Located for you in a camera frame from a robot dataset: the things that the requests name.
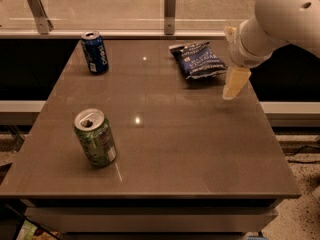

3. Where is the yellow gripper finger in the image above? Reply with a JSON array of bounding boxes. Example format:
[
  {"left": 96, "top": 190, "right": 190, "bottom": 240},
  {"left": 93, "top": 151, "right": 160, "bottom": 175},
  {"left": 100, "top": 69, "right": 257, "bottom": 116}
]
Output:
[
  {"left": 222, "top": 66, "right": 251, "bottom": 100},
  {"left": 224, "top": 26, "right": 236, "bottom": 45}
]

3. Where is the blue chip bag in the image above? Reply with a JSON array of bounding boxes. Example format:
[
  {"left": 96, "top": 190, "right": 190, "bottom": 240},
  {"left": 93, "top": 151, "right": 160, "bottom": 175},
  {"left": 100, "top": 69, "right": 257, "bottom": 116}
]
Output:
[{"left": 169, "top": 42, "right": 228, "bottom": 79}]

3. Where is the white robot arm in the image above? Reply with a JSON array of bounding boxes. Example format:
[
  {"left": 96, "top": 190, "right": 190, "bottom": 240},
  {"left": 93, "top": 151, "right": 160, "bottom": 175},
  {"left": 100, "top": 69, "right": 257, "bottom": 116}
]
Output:
[{"left": 222, "top": 0, "right": 320, "bottom": 100}]

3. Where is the glass railing panel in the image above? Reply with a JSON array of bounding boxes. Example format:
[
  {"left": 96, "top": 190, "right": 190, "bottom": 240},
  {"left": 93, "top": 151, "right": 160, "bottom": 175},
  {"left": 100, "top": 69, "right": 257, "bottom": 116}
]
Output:
[{"left": 0, "top": 0, "right": 255, "bottom": 31}]

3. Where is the blue Pepsi can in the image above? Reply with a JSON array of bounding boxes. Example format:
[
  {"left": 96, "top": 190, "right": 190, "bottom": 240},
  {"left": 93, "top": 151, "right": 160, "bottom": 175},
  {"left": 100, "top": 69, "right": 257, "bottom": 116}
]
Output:
[{"left": 81, "top": 31, "right": 109, "bottom": 74}]

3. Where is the green soda can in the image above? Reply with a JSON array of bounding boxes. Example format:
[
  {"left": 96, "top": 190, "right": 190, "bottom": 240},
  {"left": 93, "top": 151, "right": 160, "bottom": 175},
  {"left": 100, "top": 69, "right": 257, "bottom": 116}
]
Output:
[{"left": 74, "top": 108, "right": 117, "bottom": 167}]

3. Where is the colourful package under table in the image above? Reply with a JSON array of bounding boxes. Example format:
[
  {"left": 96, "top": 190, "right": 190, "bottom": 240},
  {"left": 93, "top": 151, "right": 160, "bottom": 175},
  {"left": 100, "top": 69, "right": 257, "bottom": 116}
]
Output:
[{"left": 14, "top": 221, "right": 62, "bottom": 240}]

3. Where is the middle metal railing bracket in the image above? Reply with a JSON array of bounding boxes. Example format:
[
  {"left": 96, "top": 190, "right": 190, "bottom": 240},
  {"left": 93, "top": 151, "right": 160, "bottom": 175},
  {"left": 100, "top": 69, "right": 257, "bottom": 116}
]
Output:
[{"left": 164, "top": 0, "right": 176, "bottom": 35}]

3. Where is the metal railing bracket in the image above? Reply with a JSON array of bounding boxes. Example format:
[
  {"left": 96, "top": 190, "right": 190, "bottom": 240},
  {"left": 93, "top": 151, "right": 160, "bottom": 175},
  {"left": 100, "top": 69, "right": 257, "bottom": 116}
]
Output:
[
  {"left": 27, "top": 0, "right": 53, "bottom": 34},
  {"left": 164, "top": 0, "right": 176, "bottom": 35}
]

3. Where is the black floor cable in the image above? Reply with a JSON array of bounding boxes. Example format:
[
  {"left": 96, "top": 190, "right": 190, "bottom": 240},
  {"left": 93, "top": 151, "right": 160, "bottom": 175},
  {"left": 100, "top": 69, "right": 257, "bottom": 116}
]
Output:
[{"left": 285, "top": 144, "right": 320, "bottom": 165}]

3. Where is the left metal railing bracket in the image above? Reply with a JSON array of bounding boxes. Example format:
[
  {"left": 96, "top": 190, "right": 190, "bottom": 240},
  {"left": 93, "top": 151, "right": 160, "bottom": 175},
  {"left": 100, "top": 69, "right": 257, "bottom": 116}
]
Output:
[{"left": 27, "top": 0, "right": 53, "bottom": 34}]

